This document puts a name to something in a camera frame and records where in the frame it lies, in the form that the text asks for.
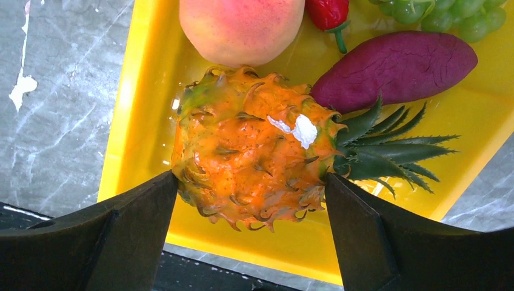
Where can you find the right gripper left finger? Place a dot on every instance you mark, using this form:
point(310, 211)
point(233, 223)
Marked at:
point(115, 244)

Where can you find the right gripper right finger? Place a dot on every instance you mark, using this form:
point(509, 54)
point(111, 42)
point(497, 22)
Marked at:
point(381, 246)

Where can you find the orange toy pineapple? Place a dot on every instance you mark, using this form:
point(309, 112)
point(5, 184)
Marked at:
point(254, 150)

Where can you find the yellow plastic tray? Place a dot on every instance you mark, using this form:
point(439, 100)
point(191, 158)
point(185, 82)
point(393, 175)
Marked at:
point(159, 61)

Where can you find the purple toy sweet potato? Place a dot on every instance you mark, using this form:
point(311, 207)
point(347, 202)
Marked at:
point(399, 67)

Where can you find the red toy chili pepper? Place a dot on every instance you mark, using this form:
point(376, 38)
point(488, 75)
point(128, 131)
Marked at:
point(330, 16)

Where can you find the toy peach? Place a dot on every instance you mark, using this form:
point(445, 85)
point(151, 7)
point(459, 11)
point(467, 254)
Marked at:
point(239, 32)

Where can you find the green toy grapes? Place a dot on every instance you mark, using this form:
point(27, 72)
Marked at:
point(473, 19)

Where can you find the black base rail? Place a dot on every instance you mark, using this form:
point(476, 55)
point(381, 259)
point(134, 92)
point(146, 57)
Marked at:
point(175, 272)

